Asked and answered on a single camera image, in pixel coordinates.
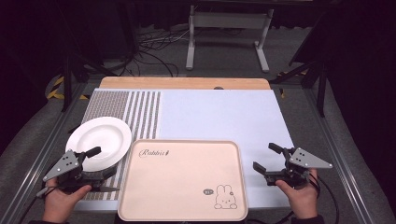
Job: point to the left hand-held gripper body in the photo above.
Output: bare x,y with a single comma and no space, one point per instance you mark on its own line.
63,165

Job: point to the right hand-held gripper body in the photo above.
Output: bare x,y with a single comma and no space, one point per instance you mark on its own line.
299,168

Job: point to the white plate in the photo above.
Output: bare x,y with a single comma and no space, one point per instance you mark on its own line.
102,138

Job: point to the person's right hand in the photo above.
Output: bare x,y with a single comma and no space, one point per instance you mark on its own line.
300,199

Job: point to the person's left hand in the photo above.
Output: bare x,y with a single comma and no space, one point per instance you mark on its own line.
62,200

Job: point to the white mat with striped part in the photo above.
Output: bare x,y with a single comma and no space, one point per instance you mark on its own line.
218,115

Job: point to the pink tray with rabbit print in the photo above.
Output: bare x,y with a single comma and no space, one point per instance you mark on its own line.
180,183

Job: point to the yellow and black floor tape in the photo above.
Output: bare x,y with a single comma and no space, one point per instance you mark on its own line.
292,74
57,87

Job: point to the black stand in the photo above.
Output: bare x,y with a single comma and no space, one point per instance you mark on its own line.
320,87
67,81

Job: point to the white metal stand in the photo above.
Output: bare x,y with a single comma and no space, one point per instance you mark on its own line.
229,20

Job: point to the metal floor rail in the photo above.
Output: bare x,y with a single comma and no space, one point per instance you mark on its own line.
339,155
37,155

